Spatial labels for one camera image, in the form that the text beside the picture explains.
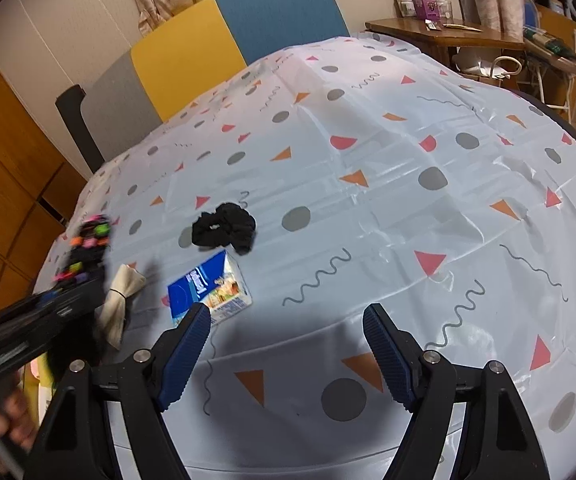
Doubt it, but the wooden wardrobe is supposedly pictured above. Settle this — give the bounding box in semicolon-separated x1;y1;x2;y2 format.
0;35;88;321

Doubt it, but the black panel post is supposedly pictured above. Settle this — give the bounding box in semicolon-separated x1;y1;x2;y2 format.
55;85;106;173

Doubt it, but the green umbrella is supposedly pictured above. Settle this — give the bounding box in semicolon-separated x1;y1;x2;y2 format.
524;27;576;59

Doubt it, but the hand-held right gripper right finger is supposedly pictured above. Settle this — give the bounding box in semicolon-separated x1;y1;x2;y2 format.
363;303;551;480

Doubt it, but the black scrunchie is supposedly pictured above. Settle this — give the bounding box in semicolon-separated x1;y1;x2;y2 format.
191;202;257;255

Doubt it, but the white folding stand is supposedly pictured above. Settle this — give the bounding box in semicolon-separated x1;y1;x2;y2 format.
523;30;576;123

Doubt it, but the blue chair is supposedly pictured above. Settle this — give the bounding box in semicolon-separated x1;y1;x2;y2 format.
522;0;542;36

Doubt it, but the grey upholstered panel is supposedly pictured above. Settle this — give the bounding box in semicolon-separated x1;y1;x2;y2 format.
82;52;161;171

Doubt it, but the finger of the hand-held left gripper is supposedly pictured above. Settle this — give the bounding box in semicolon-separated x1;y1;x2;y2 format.
20;276;111;333

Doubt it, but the blue tissue pack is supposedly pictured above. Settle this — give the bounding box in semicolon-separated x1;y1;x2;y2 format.
167;250;253;328

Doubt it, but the wooden side desk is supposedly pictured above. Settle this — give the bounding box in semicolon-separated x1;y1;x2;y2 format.
365;17;526;68

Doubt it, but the beige cloth bundle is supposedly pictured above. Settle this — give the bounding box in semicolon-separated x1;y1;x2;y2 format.
96;263;147;351

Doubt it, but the person's left hand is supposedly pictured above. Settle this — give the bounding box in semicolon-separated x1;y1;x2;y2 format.
0;385;36;463

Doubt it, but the white bag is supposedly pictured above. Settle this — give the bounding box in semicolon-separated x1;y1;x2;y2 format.
450;52;524;81

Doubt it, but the yellow upholstered panel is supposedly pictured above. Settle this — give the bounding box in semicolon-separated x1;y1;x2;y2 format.
131;0;249;123

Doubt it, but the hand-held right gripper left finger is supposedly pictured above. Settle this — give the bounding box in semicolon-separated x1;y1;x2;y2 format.
22;302;212;480

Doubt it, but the wooden cabinet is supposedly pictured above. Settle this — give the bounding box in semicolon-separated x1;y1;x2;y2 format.
538;5;576;111

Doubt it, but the purple box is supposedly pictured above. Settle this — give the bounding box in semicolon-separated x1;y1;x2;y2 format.
413;0;444;22

